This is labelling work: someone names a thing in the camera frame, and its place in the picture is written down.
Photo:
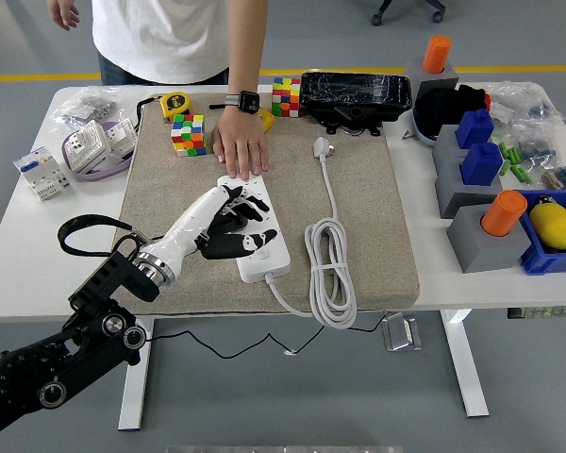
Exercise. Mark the clear bag of screws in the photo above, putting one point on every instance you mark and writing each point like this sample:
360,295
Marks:
92,108

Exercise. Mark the blue block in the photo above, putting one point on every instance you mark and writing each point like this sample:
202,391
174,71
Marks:
481,165
474,129

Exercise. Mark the white table leg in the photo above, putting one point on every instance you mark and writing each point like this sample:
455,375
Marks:
467,373
137,391

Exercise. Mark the orange cylinder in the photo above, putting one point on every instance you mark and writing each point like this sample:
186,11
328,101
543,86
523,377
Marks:
437,55
502,214

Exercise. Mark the white circuit breaker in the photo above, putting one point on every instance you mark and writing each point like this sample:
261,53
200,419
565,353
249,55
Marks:
42,174

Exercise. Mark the clear bag of blue parts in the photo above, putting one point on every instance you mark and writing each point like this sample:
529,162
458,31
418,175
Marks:
537,151

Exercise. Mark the person's left forearm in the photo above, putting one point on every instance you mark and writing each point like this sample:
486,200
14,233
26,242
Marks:
245,47

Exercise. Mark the blue plastic bin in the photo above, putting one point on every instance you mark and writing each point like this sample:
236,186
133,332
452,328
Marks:
542,264

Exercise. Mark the table control panel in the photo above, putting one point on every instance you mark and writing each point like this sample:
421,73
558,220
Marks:
542,313

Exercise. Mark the yellow lemon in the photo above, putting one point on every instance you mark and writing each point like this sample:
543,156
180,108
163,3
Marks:
552,226

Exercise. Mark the white power strip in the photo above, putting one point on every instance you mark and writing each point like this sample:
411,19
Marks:
276,264

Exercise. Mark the person's left hand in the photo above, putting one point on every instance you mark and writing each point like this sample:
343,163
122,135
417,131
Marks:
240,139

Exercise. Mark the yellow tape measure, 5m print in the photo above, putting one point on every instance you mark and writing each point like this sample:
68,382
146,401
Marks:
177,104

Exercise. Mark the pale blue dish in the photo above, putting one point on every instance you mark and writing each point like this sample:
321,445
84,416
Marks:
424,138

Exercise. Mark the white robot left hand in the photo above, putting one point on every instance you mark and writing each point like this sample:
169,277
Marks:
188,226

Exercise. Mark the black office chair base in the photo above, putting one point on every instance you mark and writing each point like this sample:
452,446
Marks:
376,19

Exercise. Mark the black plug adapter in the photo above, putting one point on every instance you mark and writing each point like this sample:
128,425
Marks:
226,231

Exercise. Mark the black film-wrapped box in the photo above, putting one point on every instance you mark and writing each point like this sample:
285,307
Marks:
354,92

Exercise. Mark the purple band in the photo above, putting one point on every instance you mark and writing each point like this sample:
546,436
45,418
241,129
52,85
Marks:
99,174

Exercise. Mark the black wristwatch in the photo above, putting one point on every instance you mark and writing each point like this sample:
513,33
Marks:
247,101

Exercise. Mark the person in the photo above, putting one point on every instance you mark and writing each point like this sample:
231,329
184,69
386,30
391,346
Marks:
160,38

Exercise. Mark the multicolour puzzle cube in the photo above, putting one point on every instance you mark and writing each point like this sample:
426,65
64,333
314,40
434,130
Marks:
188,137
285,96

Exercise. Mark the small green peg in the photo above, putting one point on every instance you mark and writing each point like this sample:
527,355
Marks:
517,172
505,168
525,176
503,150
511,155
517,156

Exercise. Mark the black cloth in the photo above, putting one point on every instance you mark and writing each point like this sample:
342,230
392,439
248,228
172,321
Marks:
438,111

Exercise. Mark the grey two-slot holder block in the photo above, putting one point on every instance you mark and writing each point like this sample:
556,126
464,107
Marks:
448,174

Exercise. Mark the grey-brown mat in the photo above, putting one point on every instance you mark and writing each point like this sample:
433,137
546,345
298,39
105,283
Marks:
358,189

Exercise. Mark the large clear plastic bag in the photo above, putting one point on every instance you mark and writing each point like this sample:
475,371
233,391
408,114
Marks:
523,101

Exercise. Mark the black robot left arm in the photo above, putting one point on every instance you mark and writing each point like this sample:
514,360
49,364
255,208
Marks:
28,373

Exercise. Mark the person's right hand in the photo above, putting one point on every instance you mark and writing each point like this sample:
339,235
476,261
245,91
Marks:
63,11

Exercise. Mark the metal foot pedal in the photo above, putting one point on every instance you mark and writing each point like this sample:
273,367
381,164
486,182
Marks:
401,335

